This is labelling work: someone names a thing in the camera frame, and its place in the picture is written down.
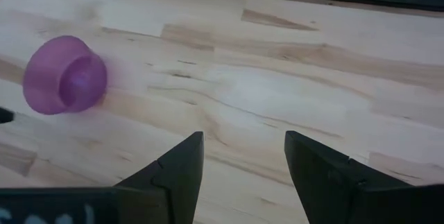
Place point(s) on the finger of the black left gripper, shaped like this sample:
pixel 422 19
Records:
pixel 5 116

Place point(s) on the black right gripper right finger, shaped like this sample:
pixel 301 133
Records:
pixel 322 182

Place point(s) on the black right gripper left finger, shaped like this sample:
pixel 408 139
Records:
pixel 173 186

